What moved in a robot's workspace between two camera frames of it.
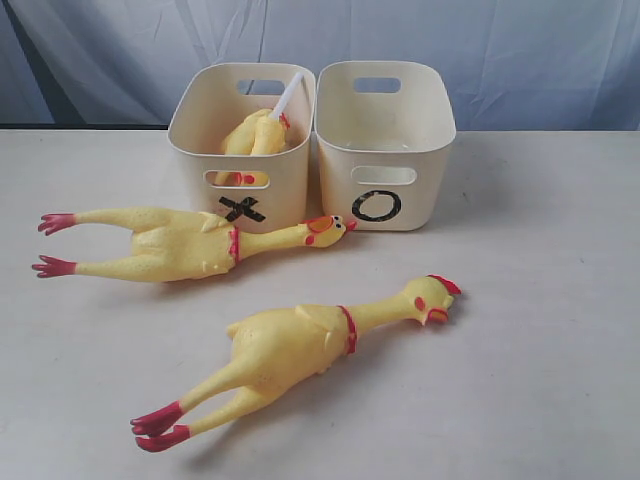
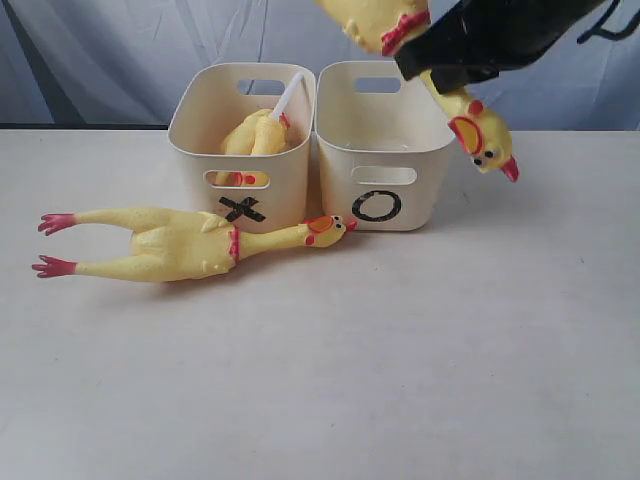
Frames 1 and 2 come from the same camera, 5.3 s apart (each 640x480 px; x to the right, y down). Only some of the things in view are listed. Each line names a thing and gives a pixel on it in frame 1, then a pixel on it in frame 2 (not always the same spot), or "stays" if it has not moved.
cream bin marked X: x=242 y=190 stays
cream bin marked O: x=382 y=129 stays
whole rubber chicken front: x=276 y=350 -> x=482 y=131
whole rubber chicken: x=177 y=246 stays
